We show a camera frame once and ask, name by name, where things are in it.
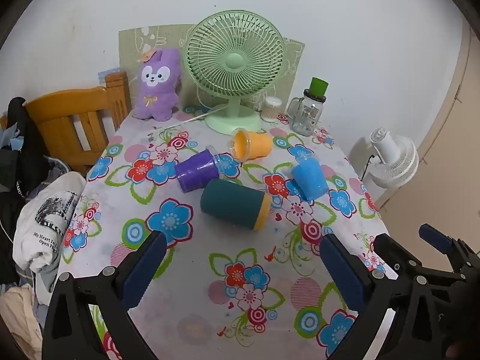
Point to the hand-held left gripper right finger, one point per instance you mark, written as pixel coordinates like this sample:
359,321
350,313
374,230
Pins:
345,273

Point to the black jacket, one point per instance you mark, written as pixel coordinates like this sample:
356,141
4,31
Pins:
22,131

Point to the purple cup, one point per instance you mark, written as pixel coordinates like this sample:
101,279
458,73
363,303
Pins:
197,174

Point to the glass mug green lid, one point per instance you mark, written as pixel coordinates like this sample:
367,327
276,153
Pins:
306,114

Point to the orange cup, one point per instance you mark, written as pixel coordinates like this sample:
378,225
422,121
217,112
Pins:
255,145

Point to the blue cup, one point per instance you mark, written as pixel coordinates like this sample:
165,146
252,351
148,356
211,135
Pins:
309,178

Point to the green printed board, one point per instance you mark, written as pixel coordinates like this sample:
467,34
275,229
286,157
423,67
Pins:
131,45

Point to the purple plush toy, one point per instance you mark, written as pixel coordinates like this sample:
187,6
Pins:
155,78

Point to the pile of clothes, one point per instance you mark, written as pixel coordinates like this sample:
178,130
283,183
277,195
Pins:
17,307

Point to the wooden chair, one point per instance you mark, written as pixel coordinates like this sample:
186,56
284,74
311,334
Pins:
56,120

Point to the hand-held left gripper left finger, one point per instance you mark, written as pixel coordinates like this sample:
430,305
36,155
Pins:
140,270

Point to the cotton swab jar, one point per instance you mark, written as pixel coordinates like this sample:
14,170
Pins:
272,110

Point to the green desk fan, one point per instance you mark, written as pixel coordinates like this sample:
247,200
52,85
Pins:
234,62

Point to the floral tablecloth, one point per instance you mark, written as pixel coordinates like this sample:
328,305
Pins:
210,262

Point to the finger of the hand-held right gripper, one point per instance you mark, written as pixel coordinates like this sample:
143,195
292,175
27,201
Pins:
392,251
435,237

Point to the white printed shirt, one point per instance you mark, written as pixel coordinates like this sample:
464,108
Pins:
41,225

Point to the dark green cup yellow rim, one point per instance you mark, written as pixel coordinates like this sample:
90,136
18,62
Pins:
232,204

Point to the white floor fan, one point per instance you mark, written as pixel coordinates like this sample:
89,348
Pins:
395,161

